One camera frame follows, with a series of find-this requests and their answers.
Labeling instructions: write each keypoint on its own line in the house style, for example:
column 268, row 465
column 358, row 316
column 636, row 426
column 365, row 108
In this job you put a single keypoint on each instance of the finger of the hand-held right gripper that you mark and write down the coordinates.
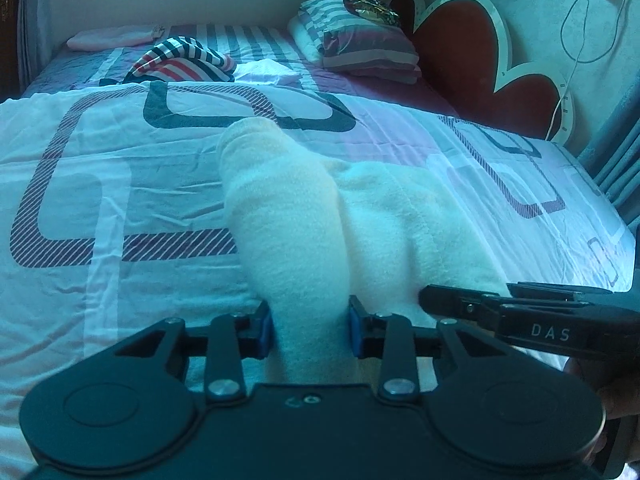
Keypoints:
column 560, row 292
column 460, row 302

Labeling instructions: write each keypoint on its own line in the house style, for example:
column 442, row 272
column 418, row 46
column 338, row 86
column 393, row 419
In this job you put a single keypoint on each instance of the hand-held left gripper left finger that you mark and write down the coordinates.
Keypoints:
column 264, row 332

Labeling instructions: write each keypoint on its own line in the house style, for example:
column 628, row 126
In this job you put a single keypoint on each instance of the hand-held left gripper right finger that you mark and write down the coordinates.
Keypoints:
column 355, row 332

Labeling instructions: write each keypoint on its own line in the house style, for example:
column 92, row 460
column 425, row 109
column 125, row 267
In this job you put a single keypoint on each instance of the white fleece garment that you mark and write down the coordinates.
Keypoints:
column 290, row 220

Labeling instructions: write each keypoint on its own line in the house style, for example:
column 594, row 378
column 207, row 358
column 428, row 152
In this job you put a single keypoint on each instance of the person's right hand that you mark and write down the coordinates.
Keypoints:
column 620, row 390

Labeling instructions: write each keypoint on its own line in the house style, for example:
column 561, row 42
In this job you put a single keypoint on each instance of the grey-blue curtain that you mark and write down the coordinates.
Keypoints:
column 612, row 160
column 34, row 20

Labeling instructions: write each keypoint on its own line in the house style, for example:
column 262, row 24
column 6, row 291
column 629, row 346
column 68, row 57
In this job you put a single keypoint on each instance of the printed white bed blanket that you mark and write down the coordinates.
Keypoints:
column 125, row 185

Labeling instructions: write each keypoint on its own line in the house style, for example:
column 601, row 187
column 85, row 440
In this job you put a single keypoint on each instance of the red heart-shaped headboard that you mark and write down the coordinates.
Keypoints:
column 465, row 55

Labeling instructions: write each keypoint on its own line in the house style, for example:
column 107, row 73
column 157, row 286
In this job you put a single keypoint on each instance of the small white cloth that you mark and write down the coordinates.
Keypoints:
column 270, row 72

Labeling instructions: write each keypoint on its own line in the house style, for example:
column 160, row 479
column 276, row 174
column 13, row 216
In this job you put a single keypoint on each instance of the maroon striped pillow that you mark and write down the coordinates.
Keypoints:
column 370, row 45

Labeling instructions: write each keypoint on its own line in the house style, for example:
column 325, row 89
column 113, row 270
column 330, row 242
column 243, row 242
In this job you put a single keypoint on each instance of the striped red and navy garment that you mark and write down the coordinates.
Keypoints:
column 175, row 62

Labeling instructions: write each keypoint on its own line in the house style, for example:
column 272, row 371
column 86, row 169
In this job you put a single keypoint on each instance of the purple striped bed sheet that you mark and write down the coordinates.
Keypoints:
column 260, row 42

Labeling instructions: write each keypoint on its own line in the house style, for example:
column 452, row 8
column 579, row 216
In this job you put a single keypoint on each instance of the gold patterned item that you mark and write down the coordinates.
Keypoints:
column 370, row 6

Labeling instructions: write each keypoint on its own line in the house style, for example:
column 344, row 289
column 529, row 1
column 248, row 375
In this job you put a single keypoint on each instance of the white striped pillow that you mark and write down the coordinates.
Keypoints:
column 312, row 25

